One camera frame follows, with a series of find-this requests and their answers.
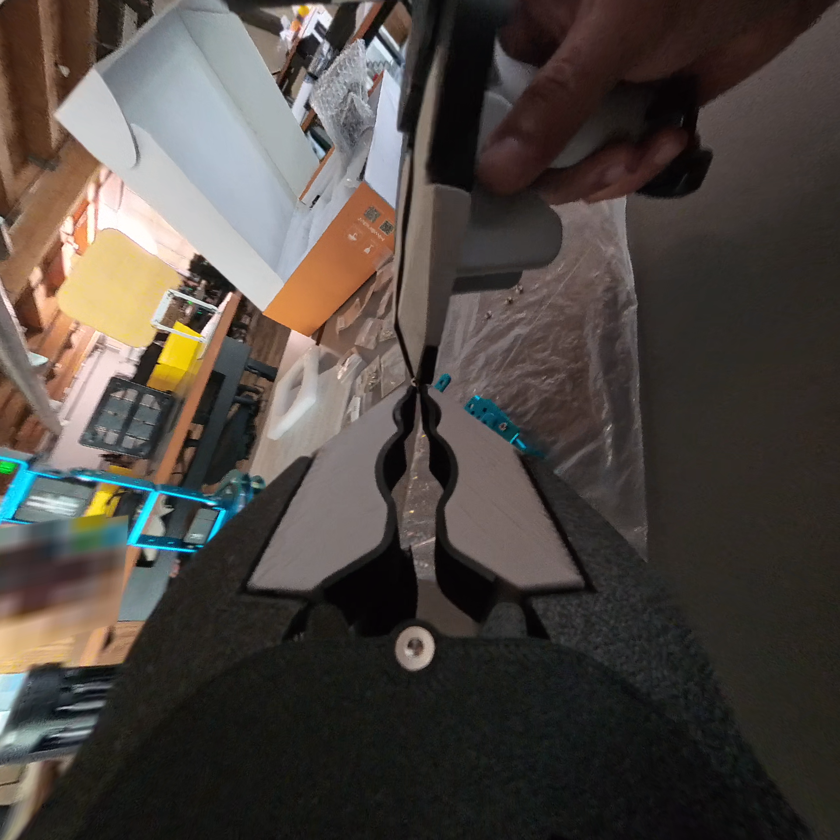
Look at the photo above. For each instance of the person's right hand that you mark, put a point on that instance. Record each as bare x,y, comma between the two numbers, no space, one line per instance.
623,46

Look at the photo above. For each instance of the yellow bin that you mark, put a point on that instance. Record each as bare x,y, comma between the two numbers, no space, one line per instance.
177,354

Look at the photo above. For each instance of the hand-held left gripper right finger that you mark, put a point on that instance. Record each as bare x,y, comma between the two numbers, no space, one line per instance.
505,512

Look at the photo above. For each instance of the black crate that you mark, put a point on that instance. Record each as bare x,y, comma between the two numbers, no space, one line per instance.
128,420

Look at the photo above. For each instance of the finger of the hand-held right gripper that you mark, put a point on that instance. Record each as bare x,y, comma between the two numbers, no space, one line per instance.
426,282

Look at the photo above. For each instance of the bubble wrap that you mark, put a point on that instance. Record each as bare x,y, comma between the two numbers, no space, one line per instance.
341,85

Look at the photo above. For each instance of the blue metal bracket assembly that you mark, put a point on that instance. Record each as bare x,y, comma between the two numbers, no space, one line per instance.
489,417

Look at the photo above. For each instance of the black slotted cylinder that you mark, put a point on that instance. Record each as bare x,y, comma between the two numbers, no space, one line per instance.
59,709

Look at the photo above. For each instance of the yellow wall panel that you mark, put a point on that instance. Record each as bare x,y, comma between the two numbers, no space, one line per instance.
111,289

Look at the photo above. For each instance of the group of small hardware bags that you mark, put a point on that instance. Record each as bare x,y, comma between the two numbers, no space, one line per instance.
371,328

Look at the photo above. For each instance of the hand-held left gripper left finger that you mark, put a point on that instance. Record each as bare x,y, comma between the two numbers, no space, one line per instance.
328,518

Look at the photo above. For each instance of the white foam frame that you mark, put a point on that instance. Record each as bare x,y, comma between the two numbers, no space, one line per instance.
289,407

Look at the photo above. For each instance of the clear plastic bag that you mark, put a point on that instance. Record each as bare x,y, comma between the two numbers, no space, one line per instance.
577,367

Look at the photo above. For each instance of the orange cardboard box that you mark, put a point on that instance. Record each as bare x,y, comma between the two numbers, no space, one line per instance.
328,262

